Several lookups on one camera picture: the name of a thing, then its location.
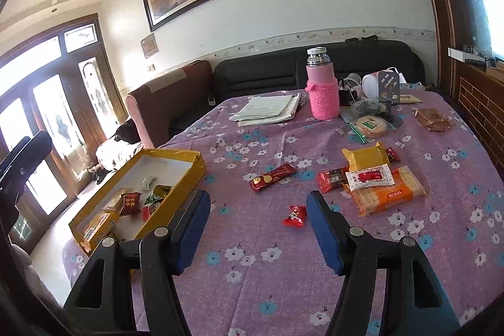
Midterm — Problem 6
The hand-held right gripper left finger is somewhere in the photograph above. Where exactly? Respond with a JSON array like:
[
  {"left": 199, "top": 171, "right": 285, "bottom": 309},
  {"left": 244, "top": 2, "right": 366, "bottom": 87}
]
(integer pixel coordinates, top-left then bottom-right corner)
[{"left": 63, "top": 189, "right": 212, "bottom": 336}]

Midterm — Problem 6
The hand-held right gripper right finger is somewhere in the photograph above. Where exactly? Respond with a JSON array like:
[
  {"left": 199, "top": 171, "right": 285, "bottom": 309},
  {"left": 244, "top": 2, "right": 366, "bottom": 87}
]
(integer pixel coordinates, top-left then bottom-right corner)
[{"left": 306, "top": 190, "right": 462, "bottom": 336}]

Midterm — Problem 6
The bright red snack packet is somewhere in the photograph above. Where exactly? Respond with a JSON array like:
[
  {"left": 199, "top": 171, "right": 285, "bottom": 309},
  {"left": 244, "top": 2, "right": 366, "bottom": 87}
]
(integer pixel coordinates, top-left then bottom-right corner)
[{"left": 141, "top": 201, "right": 163, "bottom": 223}]

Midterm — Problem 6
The green snack packet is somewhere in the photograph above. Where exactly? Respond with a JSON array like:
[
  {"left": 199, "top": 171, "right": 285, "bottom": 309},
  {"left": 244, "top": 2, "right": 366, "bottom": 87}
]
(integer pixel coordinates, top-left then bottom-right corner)
[{"left": 143, "top": 184, "right": 175, "bottom": 208}]

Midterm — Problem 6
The yellow cardboard box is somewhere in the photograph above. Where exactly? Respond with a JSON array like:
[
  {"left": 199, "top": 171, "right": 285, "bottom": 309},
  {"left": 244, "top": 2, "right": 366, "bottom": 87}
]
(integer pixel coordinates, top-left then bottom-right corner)
[{"left": 68, "top": 147, "right": 207, "bottom": 257}]

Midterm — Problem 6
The dark red chestnut packet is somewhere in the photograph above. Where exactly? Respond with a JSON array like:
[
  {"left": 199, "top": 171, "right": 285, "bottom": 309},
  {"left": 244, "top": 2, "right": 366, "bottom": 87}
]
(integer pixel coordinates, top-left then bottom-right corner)
[{"left": 117, "top": 191, "right": 143, "bottom": 217}]

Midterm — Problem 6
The small red candy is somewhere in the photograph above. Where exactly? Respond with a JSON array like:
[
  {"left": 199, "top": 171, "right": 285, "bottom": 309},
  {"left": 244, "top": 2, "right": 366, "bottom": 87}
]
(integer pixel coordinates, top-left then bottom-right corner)
[{"left": 282, "top": 204, "right": 308, "bottom": 228}]

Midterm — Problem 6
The wooden glass door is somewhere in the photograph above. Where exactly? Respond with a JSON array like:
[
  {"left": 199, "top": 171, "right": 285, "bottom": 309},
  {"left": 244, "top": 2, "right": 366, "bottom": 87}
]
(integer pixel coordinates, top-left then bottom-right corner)
[{"left": 0, "top": 14, "right": 127, "bottom": 255}]

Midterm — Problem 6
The red brown-print snack packet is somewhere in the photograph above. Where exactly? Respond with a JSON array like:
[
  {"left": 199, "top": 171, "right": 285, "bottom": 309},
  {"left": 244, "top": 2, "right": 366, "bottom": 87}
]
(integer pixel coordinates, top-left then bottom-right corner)
[{"left": 316, "top": 167, "right": 350, "bottom": 195}]

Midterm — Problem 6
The white red-label snack packet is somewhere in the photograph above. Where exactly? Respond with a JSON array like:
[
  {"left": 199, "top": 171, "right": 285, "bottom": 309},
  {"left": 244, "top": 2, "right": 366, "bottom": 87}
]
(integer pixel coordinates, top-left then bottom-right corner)
[{"left": 345, "top": 165, "right": 396, "bottom": 192}]

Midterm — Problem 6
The long red snack packet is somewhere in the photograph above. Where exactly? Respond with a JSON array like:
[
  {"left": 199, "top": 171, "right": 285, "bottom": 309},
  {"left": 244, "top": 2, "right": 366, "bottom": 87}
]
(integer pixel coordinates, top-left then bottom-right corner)
[{"left": 249, "top": 164, "right": 299, "bottom": 194}]

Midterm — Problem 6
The orange cracker packet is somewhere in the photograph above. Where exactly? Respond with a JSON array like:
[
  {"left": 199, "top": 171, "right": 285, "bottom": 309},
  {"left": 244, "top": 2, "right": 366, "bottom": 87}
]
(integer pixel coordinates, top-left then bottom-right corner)
[{"left": 346, "top": 164, "right": 428, "bottom": 219}]

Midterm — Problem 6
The mustard yellow snack packet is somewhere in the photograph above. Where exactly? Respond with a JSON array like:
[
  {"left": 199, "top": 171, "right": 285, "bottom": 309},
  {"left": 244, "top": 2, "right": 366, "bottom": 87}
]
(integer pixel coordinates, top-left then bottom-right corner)
[{"left": 341, "top": 141, "right": 391, "bottom": 174}]

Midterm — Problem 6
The white patterned cushion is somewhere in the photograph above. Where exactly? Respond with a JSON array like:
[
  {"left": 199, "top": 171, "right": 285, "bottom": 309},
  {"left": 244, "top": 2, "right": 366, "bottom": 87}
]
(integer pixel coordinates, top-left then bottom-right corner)
[{"left": 94, "top": 138, "right": 139, "bottom": 172}]

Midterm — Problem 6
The purple floral tablecloth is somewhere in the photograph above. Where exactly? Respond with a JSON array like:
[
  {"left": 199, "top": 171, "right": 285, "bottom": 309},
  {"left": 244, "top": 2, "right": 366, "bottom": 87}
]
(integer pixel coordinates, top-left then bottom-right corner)
[{"left": 61, "top": 82, "right": 504, "bottom": 336}]

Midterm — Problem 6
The black bag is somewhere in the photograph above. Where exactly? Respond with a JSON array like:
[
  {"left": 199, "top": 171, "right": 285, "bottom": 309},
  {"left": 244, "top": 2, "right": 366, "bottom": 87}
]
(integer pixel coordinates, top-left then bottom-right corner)
[{"left": 113, "top": 119, "right": 141, "bottom": 145}]

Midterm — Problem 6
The round crackers clear packet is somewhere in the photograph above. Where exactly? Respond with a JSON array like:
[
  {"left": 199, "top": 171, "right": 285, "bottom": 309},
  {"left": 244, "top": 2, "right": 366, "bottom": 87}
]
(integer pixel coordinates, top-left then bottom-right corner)
[{"left": 347, "top": 114, "right": 397, "bottom": 145}]

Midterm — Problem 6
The clear plastic bag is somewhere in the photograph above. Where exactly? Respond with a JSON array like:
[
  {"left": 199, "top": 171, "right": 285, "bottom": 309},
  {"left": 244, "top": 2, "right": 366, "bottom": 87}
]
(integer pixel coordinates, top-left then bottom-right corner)
[{"left": 340, "top": 97, "right": 389, "bottom": 123}]

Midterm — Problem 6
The folded newspaper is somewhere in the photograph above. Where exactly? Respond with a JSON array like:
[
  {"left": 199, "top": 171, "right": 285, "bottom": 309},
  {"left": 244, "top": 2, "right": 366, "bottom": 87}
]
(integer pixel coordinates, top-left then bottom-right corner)
[{"left": 228, "top": 93, "right": 302, "bottom": 128}]

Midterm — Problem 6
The brown armchair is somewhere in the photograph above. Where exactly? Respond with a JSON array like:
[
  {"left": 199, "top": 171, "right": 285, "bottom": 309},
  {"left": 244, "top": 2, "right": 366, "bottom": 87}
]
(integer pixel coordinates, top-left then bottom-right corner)
[{"left": 125, "top": 60, "right": 215, "bottom": 148}]

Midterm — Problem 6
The pink knit-sleeved thermos bottle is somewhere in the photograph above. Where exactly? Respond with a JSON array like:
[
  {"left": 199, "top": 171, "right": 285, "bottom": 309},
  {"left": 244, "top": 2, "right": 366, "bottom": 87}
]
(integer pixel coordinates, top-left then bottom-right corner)
[{"left": 306, "top": 47, "right": 340, "bottom": 121}]

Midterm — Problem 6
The small black device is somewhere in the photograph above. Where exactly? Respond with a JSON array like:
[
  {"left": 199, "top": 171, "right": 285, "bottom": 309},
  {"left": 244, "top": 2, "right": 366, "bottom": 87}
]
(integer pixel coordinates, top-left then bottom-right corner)
[{"left": 338, "top": 81, "right": 358, "bottom": 107}]

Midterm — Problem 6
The brown snack packet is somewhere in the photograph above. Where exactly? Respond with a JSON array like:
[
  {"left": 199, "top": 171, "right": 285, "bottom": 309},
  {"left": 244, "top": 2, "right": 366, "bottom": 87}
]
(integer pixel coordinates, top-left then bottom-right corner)
[{"left": 410, "top": 107, "right": 454, "bottom": 134}]

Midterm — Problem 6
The white round container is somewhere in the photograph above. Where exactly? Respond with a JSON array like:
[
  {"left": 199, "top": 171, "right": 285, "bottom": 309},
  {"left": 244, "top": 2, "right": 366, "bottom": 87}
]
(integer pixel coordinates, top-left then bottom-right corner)
[{"left": 361, "top": 69, "right": 407, "bottom": 99}]

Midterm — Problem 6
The black phone stand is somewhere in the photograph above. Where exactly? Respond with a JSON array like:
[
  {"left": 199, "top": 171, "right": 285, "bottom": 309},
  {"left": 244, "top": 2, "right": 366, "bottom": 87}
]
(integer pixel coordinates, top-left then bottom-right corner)
[{"left": 375, "top": 69, "right": 407, "bottom": 125}]

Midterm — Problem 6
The small framed certificate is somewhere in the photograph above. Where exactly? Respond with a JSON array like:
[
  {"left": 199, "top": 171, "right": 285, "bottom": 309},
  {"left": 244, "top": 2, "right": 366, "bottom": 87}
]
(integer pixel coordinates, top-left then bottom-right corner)
[{"left": 140, "top": 32, "right": 159, "bottom": 60}]

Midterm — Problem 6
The black leather sofa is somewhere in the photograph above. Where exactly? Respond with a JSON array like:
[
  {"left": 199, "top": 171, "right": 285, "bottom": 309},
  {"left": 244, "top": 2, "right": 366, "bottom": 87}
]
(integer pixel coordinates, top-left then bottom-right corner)
[{"left": 169, "top": 40, "right": 427, "bottom": 134}]

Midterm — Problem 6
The wooden partition cabinet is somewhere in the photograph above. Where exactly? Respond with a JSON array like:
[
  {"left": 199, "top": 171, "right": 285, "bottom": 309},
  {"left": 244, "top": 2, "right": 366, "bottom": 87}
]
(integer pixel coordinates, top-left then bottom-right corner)
[{"left": 405, "top": 0, "right": 504, "bottom": 181}]

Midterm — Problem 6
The white shelf ledge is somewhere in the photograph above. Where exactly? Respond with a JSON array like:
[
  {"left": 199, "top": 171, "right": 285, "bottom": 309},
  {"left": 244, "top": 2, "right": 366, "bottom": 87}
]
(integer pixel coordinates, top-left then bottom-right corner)
[{"left": 448, "top": 47, "right": 504, "bottom": 66}]

